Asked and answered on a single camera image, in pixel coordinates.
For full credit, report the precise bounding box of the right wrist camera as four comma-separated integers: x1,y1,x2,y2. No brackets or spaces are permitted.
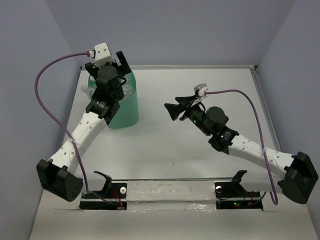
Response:
191,83,209,107

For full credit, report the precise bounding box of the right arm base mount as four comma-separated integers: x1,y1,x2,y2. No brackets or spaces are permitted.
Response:
214,170,263,210

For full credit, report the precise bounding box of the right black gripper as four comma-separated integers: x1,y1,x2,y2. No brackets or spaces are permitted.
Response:
164,94,211,137

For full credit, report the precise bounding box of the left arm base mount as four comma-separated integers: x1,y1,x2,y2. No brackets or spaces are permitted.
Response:
79,170,128,211

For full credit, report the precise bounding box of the green plastic bin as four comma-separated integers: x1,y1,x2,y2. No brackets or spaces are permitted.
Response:
81,71,139,129

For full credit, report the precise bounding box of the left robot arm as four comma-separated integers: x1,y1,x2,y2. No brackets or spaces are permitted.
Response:
34,50,132,202

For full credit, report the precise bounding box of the clear bottle blue-orange label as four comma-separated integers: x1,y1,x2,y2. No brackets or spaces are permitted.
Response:
80,84,97,100

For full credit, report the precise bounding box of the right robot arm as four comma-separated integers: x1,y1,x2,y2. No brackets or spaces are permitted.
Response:
164,96,319,205

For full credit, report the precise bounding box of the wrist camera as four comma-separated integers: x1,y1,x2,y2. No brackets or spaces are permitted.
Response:
86,42,116,68
191,83,209,107

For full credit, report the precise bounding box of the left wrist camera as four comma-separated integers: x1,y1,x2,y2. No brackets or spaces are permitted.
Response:
86,42,116,68

